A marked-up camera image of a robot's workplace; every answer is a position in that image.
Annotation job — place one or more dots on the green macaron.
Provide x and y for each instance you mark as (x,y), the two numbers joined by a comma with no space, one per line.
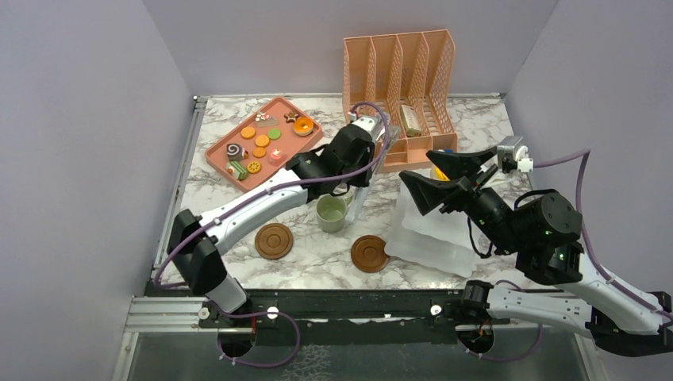
(274,134)

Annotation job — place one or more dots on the yellow flower cookie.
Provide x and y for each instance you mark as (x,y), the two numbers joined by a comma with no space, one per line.
(254,167)

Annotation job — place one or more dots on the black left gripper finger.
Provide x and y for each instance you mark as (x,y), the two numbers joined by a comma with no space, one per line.
(430,194)
(460,164)

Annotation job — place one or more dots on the orange glazed donut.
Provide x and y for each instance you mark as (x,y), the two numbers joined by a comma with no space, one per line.
(303,126)

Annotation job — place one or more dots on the yellow frosted donut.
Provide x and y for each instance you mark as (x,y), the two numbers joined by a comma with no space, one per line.
(437,174)

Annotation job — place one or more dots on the brown star cookie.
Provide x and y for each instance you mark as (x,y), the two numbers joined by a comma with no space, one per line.
(291,117)

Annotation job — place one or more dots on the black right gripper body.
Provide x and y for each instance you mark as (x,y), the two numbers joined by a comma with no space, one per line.
(353,150)

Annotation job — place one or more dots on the green layered cake slice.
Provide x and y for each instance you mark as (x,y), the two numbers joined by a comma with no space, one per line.
(237,170)

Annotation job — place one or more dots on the pink dessert tray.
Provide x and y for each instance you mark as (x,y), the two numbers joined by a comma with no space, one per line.
(270,116)

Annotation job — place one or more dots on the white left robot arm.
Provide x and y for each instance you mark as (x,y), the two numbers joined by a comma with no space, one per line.
(197,242)

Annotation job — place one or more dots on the light green ceramic mug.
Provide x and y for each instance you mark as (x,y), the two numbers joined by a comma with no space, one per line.
(331,212)

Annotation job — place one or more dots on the orange round biscuit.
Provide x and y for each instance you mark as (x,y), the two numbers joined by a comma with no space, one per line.
(248,132)

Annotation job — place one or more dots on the white tiered dessert stand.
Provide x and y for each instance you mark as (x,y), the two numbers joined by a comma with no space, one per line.
(436,240)

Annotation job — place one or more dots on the right brown wooden coaster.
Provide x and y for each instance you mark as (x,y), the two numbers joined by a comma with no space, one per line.
(368,254)

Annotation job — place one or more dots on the pink mesh file organizer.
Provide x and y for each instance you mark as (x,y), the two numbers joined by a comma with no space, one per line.
(404,73)

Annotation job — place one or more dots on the left brown wooden coaster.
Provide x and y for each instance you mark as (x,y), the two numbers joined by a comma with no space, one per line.
(274,241)

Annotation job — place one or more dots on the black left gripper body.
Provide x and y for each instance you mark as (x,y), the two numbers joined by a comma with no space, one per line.
(470,198)

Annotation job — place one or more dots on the brown wooden coaster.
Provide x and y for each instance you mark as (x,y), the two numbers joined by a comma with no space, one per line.
(368,254)
(274,241)

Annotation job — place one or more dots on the tan box in organizer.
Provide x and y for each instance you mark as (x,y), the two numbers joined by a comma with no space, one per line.
(410,122)

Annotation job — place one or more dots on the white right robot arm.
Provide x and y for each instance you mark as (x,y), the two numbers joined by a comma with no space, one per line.
(547,235)

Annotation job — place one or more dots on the pink snowball cake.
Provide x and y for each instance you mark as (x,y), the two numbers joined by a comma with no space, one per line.
(277,157)

